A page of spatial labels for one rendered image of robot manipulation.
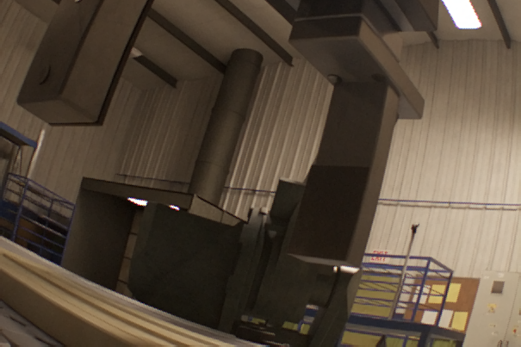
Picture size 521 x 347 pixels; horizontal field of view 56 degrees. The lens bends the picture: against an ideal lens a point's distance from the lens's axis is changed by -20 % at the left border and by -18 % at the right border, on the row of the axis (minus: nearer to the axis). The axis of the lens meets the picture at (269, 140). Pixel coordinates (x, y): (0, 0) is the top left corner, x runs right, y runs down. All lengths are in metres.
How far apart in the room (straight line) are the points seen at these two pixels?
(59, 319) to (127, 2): 0.15
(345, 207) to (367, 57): 0.11
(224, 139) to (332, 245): 9.90
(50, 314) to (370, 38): 0.29
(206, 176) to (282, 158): 1.33
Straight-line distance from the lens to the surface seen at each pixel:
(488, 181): 8.32
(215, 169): 10.15
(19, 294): 0.29
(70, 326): 0.25
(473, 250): 8.09
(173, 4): 10.15
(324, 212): 0.42
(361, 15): 0.41
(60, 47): 0.25
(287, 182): 1.43
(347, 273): 1.57
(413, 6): 0.43
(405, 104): 0.47
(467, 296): 7.90
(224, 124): 10.37
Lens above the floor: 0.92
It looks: 18 degrees up
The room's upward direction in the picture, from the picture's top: 16 degrees clockwise
